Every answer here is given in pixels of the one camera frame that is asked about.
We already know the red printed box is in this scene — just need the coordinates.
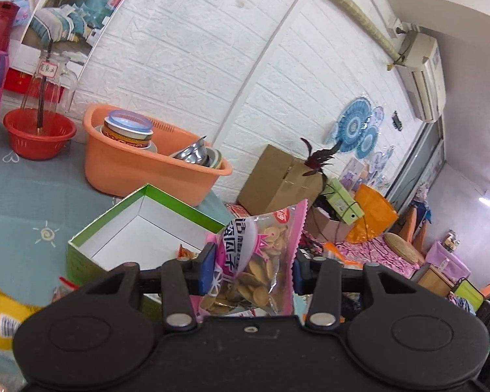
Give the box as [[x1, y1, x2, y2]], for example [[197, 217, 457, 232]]
[[3, 67, 72, 99]]

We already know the large blue fan decoration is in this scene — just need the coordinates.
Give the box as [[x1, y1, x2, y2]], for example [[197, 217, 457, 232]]
[[333, 97, 372, 154]]

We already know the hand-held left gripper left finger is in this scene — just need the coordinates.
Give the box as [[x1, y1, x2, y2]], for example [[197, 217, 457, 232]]
[[82, 243, 219, 332]]

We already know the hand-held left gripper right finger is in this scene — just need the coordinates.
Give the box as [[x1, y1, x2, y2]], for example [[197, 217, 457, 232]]
[[292, 249, 417, 329]]

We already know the beige wall pipe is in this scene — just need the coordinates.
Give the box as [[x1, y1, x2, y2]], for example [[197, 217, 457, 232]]
[[286, 0, 397, 56]]

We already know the light green box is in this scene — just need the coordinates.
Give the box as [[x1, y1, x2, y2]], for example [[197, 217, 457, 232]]
[[324, 177, 366, 225]]

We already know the teal bedding wall poster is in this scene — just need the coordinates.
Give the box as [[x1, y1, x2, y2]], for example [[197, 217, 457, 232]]
[[20, 0, 135, 56]]

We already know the medium blue fan decoration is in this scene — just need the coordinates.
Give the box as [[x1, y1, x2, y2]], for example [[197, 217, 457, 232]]
[[357, 124, 382, 160]]

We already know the small open cardboard box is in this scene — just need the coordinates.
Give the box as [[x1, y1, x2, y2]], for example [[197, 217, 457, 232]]
[[306, 204, 356, 243]]

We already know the orange cushion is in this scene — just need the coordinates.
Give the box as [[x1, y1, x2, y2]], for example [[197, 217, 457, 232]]
[[398, 206, 431, 250]]

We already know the teal printed tablecloth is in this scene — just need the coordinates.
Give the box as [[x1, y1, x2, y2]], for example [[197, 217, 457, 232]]
[[0, 120, 229, 392]]

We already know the glass pitcher with label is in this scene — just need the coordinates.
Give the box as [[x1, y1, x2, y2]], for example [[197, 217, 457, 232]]
[[21, 51, 79, 115]]

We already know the large yellow snack bag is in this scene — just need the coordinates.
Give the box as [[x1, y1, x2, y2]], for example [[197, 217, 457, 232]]
[[0, 283, 45, 354]]

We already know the glass sliding door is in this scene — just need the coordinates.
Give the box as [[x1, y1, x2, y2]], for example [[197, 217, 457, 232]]
[[390, 122, 448, 213]]

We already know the wooden cabinet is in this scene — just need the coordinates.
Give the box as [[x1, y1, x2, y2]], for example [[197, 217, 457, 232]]
[[416, 265, 454, 298]]

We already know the orange plastic basin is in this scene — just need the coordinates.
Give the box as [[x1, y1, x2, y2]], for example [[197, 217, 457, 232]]
[[83, 104, 233, 207]]

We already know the dark red artificial plant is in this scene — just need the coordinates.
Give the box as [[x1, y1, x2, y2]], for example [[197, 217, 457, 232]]
[[300, 138, 344, 178]]

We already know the pink cookie bag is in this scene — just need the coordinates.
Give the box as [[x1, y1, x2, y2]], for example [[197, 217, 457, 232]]
[[190, 199, 309, 319]]

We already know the orange bag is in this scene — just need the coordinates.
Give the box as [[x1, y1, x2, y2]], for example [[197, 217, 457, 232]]
[[346, 184, 400, 246]]

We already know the red plastic basket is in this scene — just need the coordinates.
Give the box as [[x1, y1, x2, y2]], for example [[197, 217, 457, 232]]
[[3, 108, 77, 161]]

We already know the red plaid cloth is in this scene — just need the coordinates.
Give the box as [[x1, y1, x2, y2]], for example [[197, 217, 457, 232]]
[[224, 202, 254, 219]]

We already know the green cardboard box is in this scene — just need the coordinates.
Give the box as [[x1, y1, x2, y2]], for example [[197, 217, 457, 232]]
[[67, 184, 229, 313]]

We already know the white air conditioner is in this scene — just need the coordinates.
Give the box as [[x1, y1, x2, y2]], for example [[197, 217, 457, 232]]
[[386, 33, 448, 123]]

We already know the round tin with blue lid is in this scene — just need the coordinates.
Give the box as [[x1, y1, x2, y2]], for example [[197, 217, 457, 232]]
[[102, 110, 154, 150]]

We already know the large brown cardboard box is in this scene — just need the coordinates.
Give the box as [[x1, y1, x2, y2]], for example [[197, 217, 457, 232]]
[[237, 144, 325, 216]]

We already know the woven straw cushion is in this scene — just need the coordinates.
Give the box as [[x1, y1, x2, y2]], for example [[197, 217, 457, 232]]
[[384, 232, 426, 265]]

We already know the dark stirring stick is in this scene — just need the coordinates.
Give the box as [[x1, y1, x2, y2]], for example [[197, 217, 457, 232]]
[[37, 39, 55, 131]]

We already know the steel bowl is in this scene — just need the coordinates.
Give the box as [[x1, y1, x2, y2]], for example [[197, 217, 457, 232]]
[[172, 136, 209, 167]]

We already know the group of shiny wall stickers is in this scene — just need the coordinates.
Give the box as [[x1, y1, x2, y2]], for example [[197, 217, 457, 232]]
[[339, 147, 397, 197]]

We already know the small red snack packet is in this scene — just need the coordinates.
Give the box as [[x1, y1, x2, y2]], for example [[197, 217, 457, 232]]
[[58, 277, 80, 295]]

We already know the pink floral blanket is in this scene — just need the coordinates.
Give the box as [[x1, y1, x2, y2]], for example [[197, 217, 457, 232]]
[[302, 229, 423, 280]]

